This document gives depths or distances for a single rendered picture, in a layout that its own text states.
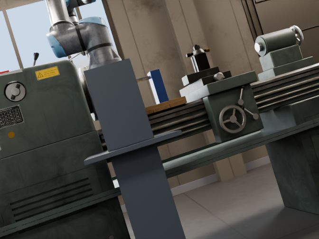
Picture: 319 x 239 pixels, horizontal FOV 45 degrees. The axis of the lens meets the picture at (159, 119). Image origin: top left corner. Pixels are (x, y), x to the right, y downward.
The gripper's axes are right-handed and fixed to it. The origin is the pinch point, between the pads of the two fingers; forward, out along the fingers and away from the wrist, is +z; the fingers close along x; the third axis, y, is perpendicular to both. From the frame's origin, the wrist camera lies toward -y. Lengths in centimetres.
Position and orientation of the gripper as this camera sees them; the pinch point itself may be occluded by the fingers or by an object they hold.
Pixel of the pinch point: (84, 53)
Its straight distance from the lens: 236.9
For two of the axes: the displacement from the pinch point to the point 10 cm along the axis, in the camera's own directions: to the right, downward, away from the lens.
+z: 3.4, 9.2, -2.0
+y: -5.1, 3.5, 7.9
